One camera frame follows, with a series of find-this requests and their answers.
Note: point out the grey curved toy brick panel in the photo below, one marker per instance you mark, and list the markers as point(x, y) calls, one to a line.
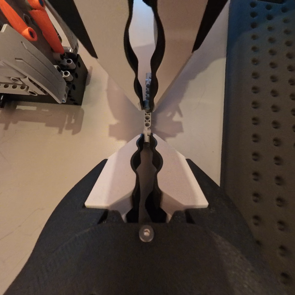
point(71, 36)
point(34, 62)

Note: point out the dark grey toy brick connector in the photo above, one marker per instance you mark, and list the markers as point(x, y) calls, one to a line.
point(146, 104)

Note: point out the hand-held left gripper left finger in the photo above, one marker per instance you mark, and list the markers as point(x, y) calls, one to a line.
point(110, 184)

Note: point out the grey orange toy brick model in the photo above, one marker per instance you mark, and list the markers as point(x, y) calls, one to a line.
point(76, 76)

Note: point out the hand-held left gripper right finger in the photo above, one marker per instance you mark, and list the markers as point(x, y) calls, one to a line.
point(182, 184)

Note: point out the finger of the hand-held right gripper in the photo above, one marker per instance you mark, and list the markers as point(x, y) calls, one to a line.
point(179, 34)
point(108, 34)

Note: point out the grey long toy brick beam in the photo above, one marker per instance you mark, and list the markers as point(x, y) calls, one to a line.
point(147, 119)

